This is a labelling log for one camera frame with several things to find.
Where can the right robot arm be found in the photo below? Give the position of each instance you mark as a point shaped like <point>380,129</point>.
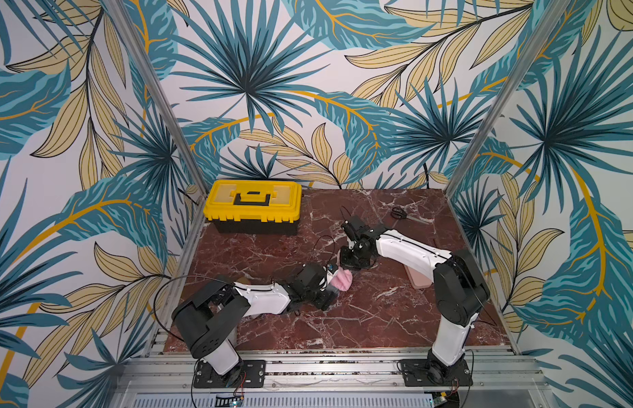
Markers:
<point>461,292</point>

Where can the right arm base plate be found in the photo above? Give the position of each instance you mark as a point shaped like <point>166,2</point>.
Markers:
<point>432,373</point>

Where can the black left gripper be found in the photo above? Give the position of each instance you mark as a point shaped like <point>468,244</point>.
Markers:
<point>326,299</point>

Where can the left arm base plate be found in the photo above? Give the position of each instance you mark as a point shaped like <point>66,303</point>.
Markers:
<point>249,374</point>

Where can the aluminium front rail frame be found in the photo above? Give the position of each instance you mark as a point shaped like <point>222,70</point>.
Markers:
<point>370,377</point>

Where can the yellow black toolbox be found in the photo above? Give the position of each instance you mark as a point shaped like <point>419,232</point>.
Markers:
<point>255,207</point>

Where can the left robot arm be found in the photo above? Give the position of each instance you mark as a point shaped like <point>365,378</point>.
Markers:
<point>206,320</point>

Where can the pink microfibre cloth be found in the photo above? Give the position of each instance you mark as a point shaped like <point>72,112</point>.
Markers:
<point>342,280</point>

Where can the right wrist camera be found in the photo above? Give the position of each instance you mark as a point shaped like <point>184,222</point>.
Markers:
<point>354,227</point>

